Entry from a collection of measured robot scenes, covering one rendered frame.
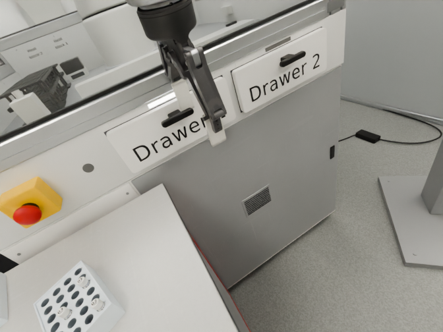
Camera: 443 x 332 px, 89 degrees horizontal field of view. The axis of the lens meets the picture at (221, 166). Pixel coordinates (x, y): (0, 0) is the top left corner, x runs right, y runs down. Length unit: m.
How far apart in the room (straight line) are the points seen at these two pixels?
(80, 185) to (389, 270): 1.17
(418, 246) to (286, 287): 0.58
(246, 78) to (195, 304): 0.48
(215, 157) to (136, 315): 0.40
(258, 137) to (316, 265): 0.73
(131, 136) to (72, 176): 0.15
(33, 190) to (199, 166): 0.35
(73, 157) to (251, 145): 0.45
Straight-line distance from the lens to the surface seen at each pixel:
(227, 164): 0.66
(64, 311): 0.44
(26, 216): 0.54
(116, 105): 0.52
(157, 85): 0.52
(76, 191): 0.59
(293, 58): 0.62
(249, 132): 0.66
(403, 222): 1.35
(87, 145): 0.54
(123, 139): 0.52
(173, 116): 0.49
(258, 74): 0.61
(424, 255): 1.29
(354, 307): 1.16
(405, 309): 1.20
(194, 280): 0.39
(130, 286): 0.45
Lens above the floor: 1.09
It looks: 38 degrees down
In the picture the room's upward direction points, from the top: 21 degrees counter-clockwise
